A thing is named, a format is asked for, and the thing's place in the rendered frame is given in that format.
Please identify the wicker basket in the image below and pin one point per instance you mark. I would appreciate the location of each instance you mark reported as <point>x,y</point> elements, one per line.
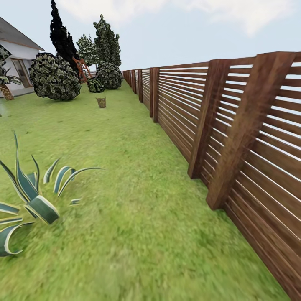
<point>101,102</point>

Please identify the door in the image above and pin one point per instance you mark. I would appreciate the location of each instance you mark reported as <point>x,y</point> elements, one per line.
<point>21,70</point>

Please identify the bush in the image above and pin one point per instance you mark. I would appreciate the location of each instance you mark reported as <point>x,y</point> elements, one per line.
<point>53,77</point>
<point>4,79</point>
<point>110,74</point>
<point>28,189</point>
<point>95,84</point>

